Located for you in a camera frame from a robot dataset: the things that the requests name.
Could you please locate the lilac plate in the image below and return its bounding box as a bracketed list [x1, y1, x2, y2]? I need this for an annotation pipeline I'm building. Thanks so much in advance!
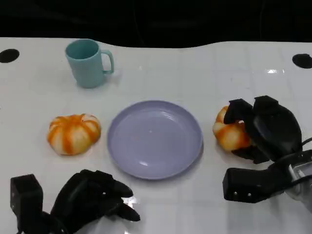
[107, 99, 204, 180]

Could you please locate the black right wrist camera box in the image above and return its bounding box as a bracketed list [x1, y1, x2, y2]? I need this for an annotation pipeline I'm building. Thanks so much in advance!
[222, 166, 294, 203]

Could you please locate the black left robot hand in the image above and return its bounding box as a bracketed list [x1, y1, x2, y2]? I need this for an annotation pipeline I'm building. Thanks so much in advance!
[50, 169, 141, 234]

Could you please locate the black table cable hole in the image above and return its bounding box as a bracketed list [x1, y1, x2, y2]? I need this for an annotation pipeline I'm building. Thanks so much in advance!
[292, 53, 312, 69]
[0, 48, 20, 64]

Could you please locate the pale green mug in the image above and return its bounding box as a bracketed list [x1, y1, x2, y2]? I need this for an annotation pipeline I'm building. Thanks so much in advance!
[64, 39, 115, 89]

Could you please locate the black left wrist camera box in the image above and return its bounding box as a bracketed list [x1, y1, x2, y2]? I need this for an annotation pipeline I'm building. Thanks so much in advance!
[10, 174, 44, 231]

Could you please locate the orange white toy bread roll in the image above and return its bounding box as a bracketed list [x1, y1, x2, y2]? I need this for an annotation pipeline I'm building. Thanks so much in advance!
[47, 113, 102, 156]
[213, 105, 253, 150]

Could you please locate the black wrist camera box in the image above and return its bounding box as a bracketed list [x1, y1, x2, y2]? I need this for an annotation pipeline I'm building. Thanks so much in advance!
[10, 174, 44, 231]
[222, 166, 294, 203]

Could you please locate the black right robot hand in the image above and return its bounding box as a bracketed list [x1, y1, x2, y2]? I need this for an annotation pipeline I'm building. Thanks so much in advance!
[223, 95, 303, 165]

